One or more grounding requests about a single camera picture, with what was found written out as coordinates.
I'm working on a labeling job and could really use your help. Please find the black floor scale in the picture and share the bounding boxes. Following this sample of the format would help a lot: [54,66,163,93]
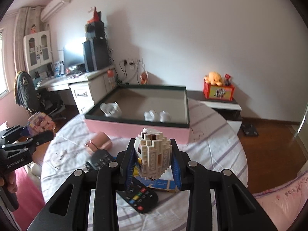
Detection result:
[242,123,259,136]

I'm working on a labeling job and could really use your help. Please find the office chair with dark jacket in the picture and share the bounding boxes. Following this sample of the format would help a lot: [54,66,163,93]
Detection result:
[13,71,67,124]

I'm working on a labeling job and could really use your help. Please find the blue book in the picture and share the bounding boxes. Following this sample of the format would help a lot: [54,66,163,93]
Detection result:
[133,171,180,194]

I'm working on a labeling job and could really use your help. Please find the pink case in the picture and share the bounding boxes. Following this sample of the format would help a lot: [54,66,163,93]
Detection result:
[85,132,113,155]

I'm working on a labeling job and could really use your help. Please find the yellow plush toy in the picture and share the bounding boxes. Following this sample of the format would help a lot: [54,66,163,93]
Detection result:
[204,71,223,86]

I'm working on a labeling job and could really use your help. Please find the low dark-top cabinet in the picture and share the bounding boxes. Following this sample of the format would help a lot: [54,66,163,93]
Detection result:
[186,90,242,135]

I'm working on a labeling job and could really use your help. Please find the black box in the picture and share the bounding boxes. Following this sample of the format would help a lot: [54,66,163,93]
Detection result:
[85,20,106,40]

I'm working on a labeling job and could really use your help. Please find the pink printed bedding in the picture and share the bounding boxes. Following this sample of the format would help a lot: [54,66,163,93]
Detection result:
[250,173,308,231]

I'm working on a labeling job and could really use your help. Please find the black calculator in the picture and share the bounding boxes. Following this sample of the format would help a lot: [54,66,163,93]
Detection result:
[84,149,116,172]

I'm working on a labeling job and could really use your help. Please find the pastel building block figure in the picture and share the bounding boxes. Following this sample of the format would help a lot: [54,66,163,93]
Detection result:
[27,112,56,136]

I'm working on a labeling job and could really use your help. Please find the round table with striped cloth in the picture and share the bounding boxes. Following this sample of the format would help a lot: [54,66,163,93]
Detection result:
[41,99,248,231]

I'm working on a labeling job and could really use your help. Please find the pink storage box dark rim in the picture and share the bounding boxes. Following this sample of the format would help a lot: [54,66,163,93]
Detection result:
[85,84,192,144]

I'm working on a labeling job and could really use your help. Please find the beige building block figure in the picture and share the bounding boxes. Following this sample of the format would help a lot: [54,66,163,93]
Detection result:
[134,128,172,180]

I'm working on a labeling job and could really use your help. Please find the computer monitor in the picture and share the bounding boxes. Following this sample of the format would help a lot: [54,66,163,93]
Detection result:
[63,42,85,69]

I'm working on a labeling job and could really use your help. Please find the white translucent plastic item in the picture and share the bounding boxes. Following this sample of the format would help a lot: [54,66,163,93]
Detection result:
[159,111,172,123]
[144,110,161,122]

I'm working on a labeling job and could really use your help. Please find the person's left hand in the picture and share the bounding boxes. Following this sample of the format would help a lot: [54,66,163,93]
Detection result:
[0,171,19,193]

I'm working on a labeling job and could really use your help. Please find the beige curtain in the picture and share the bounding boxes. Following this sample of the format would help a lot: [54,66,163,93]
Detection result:
[13,6,43,73]

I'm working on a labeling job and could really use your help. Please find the black remote coloured buttons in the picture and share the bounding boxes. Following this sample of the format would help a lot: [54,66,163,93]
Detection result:
[116,182,159,213]

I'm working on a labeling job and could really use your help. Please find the wall power sockets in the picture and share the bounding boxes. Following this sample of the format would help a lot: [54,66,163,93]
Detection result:
[120,58,143,67]

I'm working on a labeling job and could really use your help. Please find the window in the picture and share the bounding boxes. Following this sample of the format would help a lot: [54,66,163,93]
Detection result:
[0,29,9,97]

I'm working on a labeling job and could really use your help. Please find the black computer tower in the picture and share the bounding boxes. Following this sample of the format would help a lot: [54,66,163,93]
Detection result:
[82,38,110,72]

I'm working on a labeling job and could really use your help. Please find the white corner desk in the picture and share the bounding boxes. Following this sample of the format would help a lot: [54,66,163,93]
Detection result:
[36,66,118,114]

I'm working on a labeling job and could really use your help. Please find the white glass-door cabinet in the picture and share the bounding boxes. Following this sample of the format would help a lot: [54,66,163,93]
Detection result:
[23,30,53,72]

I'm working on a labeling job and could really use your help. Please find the white crumpled plastic cup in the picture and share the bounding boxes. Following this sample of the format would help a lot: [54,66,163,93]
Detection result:
[100,102,122,118]

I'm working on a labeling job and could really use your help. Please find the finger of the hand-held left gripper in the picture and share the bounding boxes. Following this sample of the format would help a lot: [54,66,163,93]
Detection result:
[0,130,55,158]
[0,124,29,143]

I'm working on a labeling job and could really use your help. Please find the red triangular box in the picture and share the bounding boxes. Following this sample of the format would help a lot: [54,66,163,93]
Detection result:
[87,6,102,23]

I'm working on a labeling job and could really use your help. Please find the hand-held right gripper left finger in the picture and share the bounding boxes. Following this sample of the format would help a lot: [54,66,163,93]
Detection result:
[26,138,136,231]

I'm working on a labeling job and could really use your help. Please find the white air conditioner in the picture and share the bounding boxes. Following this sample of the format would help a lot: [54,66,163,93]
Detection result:
[40,0,72,21]

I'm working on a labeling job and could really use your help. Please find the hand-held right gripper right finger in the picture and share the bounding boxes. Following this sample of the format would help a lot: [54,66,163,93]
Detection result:
[168,138,278,231]

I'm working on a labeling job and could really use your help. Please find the red printed box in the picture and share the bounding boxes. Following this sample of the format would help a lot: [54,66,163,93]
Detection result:
[203,79,235,101]

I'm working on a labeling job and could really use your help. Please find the black power cables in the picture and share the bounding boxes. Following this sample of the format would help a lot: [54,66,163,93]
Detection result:
[119,60,145,85]

